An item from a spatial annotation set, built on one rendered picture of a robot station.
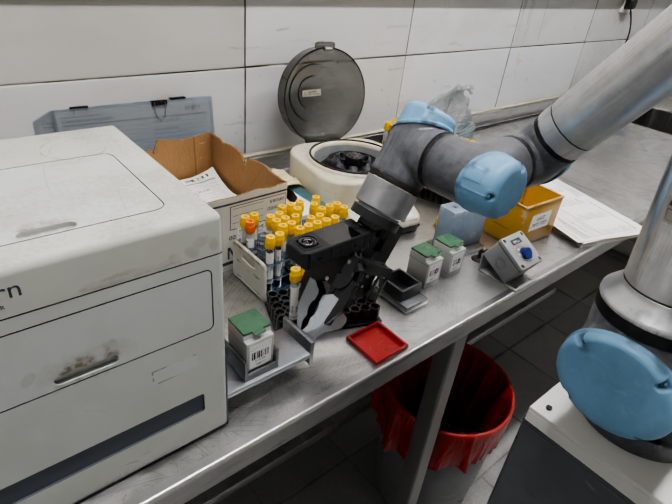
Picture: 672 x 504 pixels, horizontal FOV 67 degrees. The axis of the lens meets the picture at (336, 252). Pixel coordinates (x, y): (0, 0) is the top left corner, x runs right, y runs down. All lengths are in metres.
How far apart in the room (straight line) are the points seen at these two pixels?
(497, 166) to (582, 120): 0.12
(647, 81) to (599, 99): 0.05
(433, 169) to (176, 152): 0.63
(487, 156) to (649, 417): 0.31
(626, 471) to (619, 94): 0.43
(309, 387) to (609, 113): 0.50
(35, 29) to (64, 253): 0.65
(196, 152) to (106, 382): 0.69
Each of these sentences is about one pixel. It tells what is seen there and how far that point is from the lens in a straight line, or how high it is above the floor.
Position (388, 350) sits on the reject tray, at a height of 0.88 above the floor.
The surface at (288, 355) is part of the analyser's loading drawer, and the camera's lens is 0.71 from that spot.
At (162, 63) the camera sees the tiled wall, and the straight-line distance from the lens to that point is 1.13.
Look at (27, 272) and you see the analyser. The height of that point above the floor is 1.17.
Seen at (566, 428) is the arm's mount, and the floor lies 0.90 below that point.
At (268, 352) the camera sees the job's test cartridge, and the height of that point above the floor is 0.94.
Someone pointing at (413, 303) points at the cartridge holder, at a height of 0.89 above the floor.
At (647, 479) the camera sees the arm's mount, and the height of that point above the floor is 0.90.
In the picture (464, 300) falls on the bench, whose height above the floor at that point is 0.87.
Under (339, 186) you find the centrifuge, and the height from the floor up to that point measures 0.98.
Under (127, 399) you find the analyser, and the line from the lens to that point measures 0.57.
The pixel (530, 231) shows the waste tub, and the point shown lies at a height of 0.91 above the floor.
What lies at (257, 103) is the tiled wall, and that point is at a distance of 1.26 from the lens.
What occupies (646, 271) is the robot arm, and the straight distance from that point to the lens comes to 0.52.
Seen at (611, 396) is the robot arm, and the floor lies 1.06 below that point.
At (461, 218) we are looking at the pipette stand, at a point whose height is 0.96.
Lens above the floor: 1.40
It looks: 32 degrees down
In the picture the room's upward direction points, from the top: 6 degrees clockwise
